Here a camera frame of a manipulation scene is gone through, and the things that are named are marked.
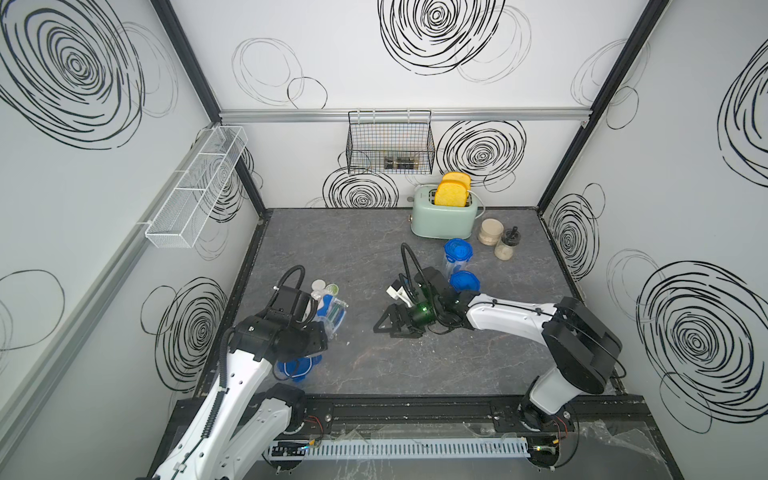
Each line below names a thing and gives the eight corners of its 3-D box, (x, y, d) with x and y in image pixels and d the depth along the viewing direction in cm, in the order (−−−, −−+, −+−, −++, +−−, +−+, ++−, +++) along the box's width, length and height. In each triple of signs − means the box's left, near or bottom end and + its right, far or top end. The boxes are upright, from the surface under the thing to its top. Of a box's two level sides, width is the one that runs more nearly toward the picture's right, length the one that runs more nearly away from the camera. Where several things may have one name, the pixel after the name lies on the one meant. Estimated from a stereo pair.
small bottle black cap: (496, 260, 107) (505, 240, 98) (492, 246, 111) (501, 226, 102) (512, 260, 107) (523, 240, 98) (507, 246, 111) (517, 226, 102)
